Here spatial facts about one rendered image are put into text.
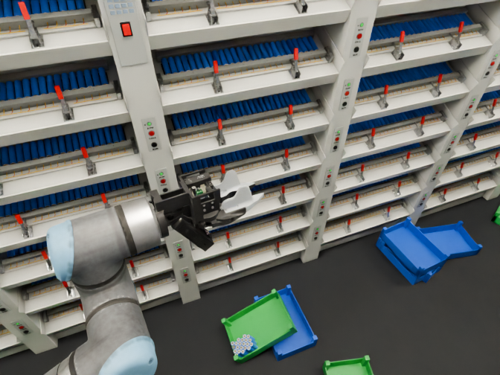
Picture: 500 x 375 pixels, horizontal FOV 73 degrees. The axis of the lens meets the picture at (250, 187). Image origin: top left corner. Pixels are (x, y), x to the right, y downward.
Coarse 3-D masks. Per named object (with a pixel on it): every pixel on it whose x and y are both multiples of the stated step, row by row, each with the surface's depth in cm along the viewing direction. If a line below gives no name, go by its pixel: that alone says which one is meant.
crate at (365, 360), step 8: (328, 360) 150; (344, 360) 152; (352, 360) 153; (360, 360) 154; (368, 360) 150; (328, 368) 152; (336, 368) 155; (344, 368) 155; (352, 368) 155; (360, 368) 155; (368, 368) 152
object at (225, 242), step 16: (288, 208) 172; (304, 208) 173; (240, 224) 166; (256, 224) 166; (272, 224) 169; (288, 224) 170; (304, 224) 172; (224, 240) 162; (240, 240) 163; (256, 240) 165; (192, 256) 152; (208, 256) 158
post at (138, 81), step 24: (144, 24) 85; (120, 72) 90; (144, 72) 92; (144, 96) 97; (144, 144) 107; (168, 144) 110; (168, 168) 116; (168, 240) 141; (192, 264) 158; (192, 288) 171
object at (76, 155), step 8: (112, 144) 111; (120, 144) 111; (128, 144) 112; (72, 152) 108; (80, 152) 108; (88, 152) 109; (96, 152) 110; (104, 152) 111; (32, 160) 105; (40, 160) 105; (48, 160) 106; (56, 160) 106; (64, 160) 108; (0, 168) 103; (8, 168) 103; (16, 168) 103; (24, 168) 105; (32, 168) 106
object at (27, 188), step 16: (128, 128) 117; (80, 160) 110; (112, 160) 111; (128, 160) 112; (0, 176) 104; (16, 176) 105; (32, 176) 105; (48, 176) 106; (64, 176) 107; (80, 176) 107; (96, 176) 108; (112, 176) 112; (16, 192) 103; (32, 192) 104; (48, 192) 107
